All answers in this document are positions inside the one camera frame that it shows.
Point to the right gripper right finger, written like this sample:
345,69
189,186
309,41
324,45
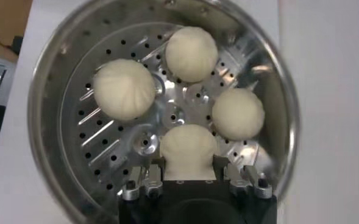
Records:
240,182

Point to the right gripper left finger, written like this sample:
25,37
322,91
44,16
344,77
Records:
153,182

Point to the white steamed baozi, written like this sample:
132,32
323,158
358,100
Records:
188,149
124,89
191,54
238,114

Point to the stainless steel steamer basket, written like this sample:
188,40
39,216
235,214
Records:
179,100

